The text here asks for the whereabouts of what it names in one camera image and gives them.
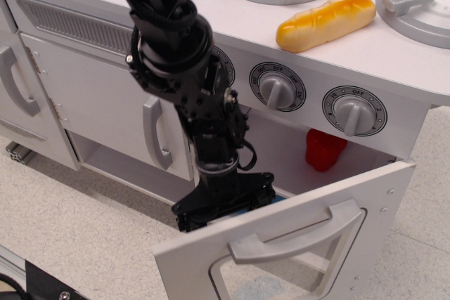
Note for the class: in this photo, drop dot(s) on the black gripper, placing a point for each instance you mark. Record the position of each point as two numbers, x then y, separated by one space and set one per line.
216 196

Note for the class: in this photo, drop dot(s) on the grey oven door handle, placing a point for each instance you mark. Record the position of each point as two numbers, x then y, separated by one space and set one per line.
251 249

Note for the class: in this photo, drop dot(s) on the white toy oven door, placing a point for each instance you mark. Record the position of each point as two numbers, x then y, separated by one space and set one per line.
318 245

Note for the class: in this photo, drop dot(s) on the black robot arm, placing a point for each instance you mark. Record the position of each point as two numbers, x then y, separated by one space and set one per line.
172 56

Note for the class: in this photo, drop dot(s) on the red toy pepper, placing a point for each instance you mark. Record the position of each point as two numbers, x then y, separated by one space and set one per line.
323 150

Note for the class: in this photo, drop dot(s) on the grey middle control knob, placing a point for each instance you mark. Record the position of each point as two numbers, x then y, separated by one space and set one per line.
277 86

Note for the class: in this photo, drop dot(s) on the grey control knob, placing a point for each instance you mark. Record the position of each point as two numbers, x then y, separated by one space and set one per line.
354 111
226 65
277 86

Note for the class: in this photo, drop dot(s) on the grey left control knob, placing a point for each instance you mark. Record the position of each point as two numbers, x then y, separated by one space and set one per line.
226 65

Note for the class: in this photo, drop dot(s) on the white cabinet door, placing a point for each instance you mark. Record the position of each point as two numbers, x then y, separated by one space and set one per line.
100 101

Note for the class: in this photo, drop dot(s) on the grey right control knob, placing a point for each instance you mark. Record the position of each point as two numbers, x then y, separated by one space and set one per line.
354 111

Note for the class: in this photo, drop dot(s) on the grey vent grille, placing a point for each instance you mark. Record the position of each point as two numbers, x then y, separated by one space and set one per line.
77 26

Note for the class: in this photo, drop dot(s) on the white far-left door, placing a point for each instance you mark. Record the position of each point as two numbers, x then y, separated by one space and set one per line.
27 114

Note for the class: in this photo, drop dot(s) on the yellow toy bread loaf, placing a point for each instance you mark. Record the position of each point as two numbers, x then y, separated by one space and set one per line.
328 22

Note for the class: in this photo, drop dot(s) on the grey right stove burner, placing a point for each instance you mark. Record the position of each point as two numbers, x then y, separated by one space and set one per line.
425 21

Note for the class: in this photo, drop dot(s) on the grey cabinet door handle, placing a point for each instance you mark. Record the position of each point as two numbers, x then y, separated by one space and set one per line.
151 112

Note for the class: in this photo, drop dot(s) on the aluminium frame rail left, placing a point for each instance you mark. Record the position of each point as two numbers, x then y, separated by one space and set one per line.
20 153

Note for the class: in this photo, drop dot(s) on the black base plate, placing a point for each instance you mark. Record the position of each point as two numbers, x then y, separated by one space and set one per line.
31 282

